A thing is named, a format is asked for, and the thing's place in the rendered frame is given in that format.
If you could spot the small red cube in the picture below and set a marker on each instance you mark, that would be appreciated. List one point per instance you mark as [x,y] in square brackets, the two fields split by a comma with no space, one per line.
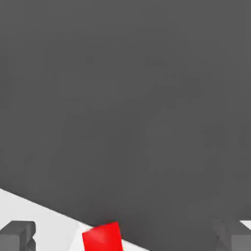
[103,238]

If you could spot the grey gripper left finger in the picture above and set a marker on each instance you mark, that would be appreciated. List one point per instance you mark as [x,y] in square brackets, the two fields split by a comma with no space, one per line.
[15,236]

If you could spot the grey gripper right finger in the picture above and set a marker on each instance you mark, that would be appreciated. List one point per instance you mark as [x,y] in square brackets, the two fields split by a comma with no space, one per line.
[238,239]

